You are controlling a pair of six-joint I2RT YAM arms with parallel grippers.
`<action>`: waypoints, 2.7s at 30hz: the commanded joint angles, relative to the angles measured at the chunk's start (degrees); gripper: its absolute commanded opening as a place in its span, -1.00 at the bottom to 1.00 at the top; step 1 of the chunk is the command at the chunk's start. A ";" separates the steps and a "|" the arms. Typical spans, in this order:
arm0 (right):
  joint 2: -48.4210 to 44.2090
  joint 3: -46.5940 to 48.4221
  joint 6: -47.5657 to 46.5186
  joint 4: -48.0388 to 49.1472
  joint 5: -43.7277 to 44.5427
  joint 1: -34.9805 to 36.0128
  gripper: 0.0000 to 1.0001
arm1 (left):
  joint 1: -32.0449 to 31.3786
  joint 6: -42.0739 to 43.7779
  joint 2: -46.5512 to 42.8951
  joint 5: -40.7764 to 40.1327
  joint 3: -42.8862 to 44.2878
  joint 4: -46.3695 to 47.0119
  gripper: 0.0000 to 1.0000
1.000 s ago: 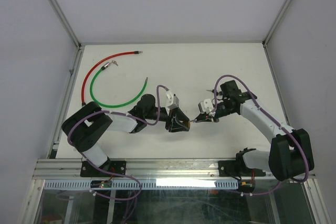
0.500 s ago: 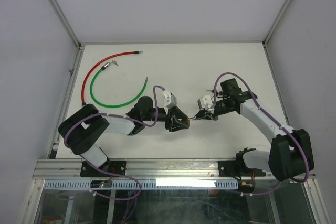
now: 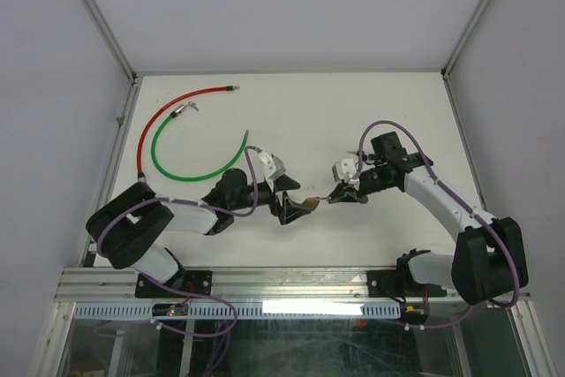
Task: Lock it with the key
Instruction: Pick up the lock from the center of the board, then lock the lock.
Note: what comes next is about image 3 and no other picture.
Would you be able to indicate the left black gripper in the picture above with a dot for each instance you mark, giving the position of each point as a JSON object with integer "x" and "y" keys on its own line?
{"x": 290, "y": 208}

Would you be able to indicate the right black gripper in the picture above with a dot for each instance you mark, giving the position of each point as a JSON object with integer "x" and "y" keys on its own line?
{"x": 341, "y": 193}

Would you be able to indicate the large brass padlock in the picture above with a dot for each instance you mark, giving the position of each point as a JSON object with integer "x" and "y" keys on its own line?
{"x": 311, "y": 203}

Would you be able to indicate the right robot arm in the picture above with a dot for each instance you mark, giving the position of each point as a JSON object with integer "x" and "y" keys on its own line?
{"x": 489, "y": 258}

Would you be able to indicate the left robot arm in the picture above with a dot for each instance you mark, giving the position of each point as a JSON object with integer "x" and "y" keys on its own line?
{"x": 126, "y": 229}

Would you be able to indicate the black head key bunch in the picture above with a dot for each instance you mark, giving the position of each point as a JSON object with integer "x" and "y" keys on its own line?
{"x": 362, "y": 156}

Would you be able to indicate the green lock keys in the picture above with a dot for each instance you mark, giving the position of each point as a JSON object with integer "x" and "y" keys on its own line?
{"x": 192, "y": 105}

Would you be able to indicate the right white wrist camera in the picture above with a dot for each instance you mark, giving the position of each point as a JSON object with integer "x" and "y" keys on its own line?
{"x": 345, "y": 171}

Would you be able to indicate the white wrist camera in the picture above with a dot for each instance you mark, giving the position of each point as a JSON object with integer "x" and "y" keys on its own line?
{"x": 272, "y": 166}
{"x": 345, "y": 171}

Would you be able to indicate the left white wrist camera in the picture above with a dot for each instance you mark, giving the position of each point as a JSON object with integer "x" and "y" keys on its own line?
{"x": 272, "y": 166}

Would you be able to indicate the right black mount plate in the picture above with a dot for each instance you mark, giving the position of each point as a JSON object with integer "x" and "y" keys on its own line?
{"x": 382, "y": 284}

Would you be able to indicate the black mount plate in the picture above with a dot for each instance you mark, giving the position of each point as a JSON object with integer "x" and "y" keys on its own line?
{"x": 183, "y": 282}
{"x": 382, "y": 284}

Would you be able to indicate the slotted cable duct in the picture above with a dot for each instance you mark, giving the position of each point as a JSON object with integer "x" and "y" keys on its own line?
{"x": 268, "y": 309}

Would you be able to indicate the left black mount plate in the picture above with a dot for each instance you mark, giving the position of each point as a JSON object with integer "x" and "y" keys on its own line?
{"x": 183, "y": 282}

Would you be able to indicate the red cable lock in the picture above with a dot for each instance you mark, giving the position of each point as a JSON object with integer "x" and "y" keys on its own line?
{"x": 175, "y": 107}

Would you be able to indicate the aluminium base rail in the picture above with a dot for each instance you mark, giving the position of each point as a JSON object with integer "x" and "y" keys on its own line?
{"x": 101, "y": 284}

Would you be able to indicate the right aluminium frame post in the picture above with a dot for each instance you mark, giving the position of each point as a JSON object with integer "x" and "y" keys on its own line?
{"x": 471, "y": 26}

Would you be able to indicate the aluminium frame post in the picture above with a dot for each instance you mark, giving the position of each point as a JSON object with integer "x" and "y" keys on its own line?
{"x": 471, "y": 26}
{"x": 102, "y": 26}

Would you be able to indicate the left aluminium frame post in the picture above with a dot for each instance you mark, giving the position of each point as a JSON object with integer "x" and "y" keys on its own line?
{"x": 102, "y": 26}

